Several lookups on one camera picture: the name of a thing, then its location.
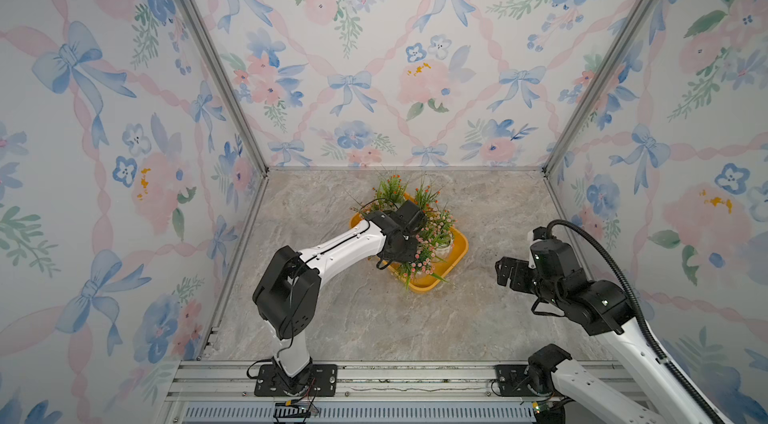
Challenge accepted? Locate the large pink flower pot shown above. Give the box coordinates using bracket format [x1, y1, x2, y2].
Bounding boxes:
[396, 230, 447, 286]

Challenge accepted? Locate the yellow plastic storage tray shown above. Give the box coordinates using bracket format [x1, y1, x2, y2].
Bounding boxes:
[384, 201, 469, 294]

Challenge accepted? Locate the large red flower pot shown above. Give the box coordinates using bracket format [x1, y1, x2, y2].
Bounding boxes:
[412, 182, 440, 214]

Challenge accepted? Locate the small red flower pot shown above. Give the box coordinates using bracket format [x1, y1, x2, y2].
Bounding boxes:
[372, 174, 406, 211]

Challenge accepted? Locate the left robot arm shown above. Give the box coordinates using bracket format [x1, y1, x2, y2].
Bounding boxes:
[252, 200, 426, 379]

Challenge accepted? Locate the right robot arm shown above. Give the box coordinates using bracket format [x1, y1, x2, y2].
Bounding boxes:
[494, 230, 729, 423]

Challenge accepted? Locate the vented metal grille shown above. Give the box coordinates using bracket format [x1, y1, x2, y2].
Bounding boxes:
[179, 401, 536, 423]

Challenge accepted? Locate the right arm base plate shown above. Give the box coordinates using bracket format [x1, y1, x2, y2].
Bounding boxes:
[494, 364, 555, 398]

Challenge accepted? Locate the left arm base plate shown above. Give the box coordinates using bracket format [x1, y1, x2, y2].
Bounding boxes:
[254, 362, 338, 398]

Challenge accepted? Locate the aluminium rail frame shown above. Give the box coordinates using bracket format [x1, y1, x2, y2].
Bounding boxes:
[154, 360, 682, 424]

